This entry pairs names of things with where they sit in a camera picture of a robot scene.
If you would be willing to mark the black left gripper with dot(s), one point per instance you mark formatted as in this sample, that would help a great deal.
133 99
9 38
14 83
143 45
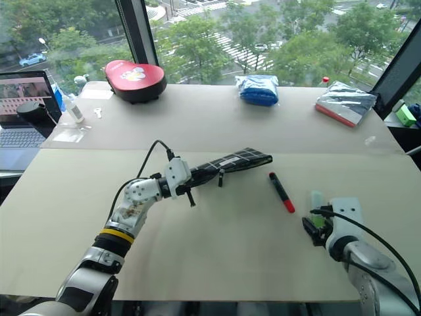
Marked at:
182 190

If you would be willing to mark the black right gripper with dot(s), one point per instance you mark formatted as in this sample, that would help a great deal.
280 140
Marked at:
318 235

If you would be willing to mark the light green eraser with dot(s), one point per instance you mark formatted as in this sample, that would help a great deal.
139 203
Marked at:
317 201

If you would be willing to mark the black grid pouch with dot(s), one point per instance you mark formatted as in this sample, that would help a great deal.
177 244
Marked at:
240 160

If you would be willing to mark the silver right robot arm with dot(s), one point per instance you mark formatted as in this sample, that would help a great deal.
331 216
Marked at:
371 273

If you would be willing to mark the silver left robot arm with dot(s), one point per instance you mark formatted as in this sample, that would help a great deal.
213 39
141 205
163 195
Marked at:
128 210

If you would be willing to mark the red marker with black cap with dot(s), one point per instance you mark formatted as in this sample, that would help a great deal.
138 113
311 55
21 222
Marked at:
282 192

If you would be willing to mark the small clear plastic piece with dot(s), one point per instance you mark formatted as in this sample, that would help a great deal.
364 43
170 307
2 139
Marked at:
370 139

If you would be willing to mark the blue cloth in clear bag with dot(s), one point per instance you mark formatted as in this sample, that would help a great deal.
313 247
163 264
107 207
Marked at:
258 90

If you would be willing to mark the grey packet with red edge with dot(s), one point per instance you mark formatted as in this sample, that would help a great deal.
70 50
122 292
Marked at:
345 102

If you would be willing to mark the red heart-shaped case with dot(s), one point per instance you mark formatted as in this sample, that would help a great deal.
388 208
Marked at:
135 79

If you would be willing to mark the small white key-shaped piece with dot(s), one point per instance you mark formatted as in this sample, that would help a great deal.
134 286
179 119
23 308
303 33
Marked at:
97 113

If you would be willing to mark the clear plastic sheet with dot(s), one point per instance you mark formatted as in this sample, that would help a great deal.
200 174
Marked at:
69 133

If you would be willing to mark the green box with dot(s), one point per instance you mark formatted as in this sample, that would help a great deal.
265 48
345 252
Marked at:
406 116

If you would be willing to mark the small clear bottle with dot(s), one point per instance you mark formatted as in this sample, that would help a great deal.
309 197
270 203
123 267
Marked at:
73 110

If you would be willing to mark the blue bag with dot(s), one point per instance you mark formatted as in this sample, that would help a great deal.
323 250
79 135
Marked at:
57 95

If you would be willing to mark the black cylindrical device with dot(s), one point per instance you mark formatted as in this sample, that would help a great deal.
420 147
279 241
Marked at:
33 112

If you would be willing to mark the open laptop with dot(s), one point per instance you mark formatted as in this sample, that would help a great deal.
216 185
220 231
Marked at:
21 115

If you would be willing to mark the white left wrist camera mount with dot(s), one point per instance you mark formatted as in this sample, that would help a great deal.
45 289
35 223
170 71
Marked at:
177 172

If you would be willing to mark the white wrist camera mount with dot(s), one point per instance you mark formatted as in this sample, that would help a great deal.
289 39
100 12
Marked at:
347 214
177 172

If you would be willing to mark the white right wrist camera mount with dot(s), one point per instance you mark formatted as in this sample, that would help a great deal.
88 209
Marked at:
347 214

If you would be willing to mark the black window frame post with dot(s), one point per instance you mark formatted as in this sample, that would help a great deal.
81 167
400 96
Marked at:
139 29
396 74

